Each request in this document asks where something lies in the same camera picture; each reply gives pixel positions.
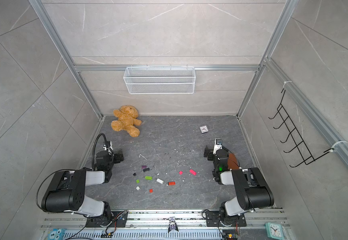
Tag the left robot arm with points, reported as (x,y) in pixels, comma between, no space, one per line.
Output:
(66,191)

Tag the white wire mesh basket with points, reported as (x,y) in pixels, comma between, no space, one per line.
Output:
(160,80)

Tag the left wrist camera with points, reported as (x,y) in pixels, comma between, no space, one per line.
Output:
(108,147)

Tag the light blue device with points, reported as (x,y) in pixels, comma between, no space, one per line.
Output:
(56,234)

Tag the brown leather wallet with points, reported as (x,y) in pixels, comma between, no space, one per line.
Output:
(233,163)

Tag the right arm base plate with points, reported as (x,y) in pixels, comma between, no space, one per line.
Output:
(217,219)

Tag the small square clock face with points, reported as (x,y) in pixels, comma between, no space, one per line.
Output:
(204,129)

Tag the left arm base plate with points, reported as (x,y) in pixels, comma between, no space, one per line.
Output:
(115,219)

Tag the small purple figurine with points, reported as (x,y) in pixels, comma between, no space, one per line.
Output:
(172,225)

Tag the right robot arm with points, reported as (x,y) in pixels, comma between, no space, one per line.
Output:
(251,188)

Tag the white usb drive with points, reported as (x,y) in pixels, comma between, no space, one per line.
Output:
(160,181)

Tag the brown teddy bear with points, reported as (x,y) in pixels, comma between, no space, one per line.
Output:
(127,120)

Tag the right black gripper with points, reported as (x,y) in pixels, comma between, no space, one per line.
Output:
(208,152)

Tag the teal alarm clock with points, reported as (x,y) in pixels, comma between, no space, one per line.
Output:
(274,231)

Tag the black wire hook rack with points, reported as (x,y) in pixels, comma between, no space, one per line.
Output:
(295,136)

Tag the pink usb drive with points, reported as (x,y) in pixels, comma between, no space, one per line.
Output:
(192,172)

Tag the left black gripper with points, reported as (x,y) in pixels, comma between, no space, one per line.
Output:
(118,156)

